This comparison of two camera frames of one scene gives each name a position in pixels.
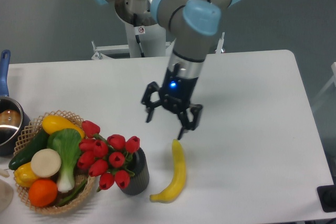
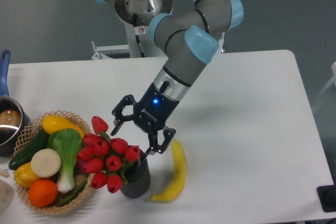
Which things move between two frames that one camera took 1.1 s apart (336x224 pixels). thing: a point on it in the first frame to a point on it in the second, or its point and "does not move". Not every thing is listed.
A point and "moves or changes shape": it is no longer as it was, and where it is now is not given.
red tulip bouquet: (106, 159) moves or changes shape
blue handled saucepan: (13, 116) does not move
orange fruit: (42, 192) does not move
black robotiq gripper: (176, 93) to (153, 109)
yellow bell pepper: (24, 174) does not move
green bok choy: (67, 142) does not move
